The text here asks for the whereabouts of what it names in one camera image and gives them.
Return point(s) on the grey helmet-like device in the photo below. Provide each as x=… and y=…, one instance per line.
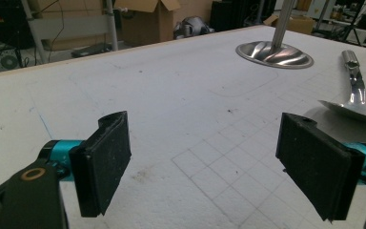
x=192, y=27

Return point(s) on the small cardboard box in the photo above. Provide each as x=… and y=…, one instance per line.
x=295, y=22

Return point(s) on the black tripod stand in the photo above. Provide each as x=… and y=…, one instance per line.
x=351, y=22

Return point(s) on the open cardboard box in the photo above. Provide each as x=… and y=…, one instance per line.
x=152, y=20

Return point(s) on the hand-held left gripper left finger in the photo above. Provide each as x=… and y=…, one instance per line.
x=103, y=162

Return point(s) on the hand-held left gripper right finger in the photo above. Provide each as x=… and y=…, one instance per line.
x=317, y=162

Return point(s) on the grey metal shelf frame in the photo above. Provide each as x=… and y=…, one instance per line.
x=70, y=27

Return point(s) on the metal spoon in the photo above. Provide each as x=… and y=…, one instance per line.
x=355, y=95

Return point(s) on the round metal stand base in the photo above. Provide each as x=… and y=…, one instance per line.
x=274, y=51

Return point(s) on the black flat device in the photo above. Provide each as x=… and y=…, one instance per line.
x=92, y=50

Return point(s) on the black computer case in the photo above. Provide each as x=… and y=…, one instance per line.
x=1, y=57

